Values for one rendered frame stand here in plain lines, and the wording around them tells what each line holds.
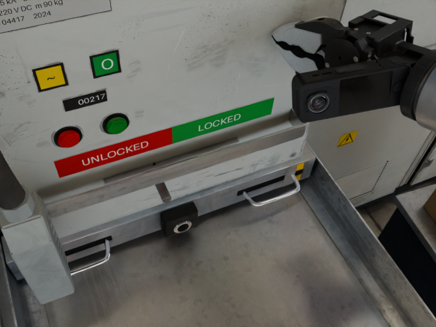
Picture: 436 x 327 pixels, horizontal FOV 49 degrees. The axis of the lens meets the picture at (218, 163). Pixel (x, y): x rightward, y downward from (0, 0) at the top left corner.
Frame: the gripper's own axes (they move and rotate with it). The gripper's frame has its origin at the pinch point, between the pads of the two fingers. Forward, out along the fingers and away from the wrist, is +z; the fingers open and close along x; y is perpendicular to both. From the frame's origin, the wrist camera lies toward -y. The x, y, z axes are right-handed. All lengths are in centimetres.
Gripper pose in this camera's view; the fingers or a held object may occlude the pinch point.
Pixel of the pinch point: (275, 39)
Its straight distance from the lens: 61.8
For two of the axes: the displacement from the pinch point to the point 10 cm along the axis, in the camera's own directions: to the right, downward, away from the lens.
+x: -1.1, -7.6, -6.4
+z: -6.3, -4.5, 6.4
